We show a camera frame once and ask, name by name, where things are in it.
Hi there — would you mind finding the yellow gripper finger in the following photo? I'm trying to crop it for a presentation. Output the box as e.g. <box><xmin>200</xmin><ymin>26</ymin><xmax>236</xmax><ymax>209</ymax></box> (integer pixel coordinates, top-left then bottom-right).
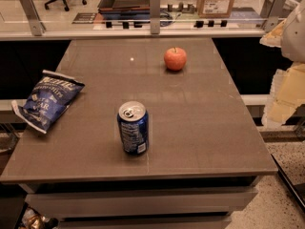
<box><xmin>261</xmin><ymin>63</ymin><xmax>305</xmax><ymax>128</ymax></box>
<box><xmin>259</xmin><ymin>20</ymin><xmax>285</xmax><ymax>48</ymax></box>

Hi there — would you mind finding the red apple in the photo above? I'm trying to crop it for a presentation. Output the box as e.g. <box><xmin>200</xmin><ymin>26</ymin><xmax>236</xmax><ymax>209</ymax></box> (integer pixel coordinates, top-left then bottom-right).
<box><xmin>164</xmin><ymin>47</ymin><xmax>187</xmax><ymax>71</ymax></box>

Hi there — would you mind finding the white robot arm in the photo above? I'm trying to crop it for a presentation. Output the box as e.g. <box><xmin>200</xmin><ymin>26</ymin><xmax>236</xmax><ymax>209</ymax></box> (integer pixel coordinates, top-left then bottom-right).
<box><xmin>259</xmin><ymin>0</ymin><xmax>305</xmax><ymax>129</ymax></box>

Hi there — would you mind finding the blue chip bag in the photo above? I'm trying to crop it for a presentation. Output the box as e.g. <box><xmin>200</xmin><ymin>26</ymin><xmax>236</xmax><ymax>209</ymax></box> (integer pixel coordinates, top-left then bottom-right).
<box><xmin>11</xmin><ymin>70</ymin><xmax>85</xmax><ymax>134</ymax></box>

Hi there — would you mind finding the cardboard box with label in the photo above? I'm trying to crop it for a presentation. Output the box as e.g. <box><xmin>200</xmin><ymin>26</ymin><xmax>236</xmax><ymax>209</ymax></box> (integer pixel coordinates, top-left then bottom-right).
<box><xmin>197</xmin><ymin>0</ymin><xmax>234</xmax><ymax>18</ymax></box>

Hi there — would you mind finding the blue soda can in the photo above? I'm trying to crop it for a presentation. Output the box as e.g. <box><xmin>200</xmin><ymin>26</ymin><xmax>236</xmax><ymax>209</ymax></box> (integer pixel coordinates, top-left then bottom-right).
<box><xmin>117</xmin><ymin>101</ymin><xmax>149</xmax><ymax>155</ymax></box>

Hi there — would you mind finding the right metal railing bracket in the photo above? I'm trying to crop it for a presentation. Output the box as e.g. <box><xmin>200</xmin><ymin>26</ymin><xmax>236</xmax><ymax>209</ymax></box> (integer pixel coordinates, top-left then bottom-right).
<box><xmin>260</xmin><ymin>0</ymin><xmax>286</xmax><ymax>32</ymax></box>

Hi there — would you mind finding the metal railing bracket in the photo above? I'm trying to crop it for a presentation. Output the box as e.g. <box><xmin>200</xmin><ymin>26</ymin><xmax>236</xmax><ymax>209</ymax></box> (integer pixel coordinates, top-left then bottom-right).
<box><xmin>19</xmin><ymin>0</ymin><xmax>45</xmax><ymax>36</ymax></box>
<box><xmin>260</xmin><ymin>0</ymin><xmax>286</xmax><ymax>32</ymax></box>
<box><xmin>150</xmin><ymin>0</ymin><xmax>160</xmax><ymax>34</ymax></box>

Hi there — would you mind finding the middle metal railing bracket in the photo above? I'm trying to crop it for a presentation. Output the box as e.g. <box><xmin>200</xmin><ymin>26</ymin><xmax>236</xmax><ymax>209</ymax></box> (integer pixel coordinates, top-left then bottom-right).
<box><xmin>150</xmin><ymin>0</ymin><xmax>160</xmax><ymax>34</ymax></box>

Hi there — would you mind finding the left metal railing bracket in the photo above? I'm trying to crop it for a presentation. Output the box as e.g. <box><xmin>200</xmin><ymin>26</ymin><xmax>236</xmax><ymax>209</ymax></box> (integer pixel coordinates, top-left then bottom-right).
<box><xmin>19</xmin><ymin>0</ymin><xmax>45</xmax><ymax>36</ymax></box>

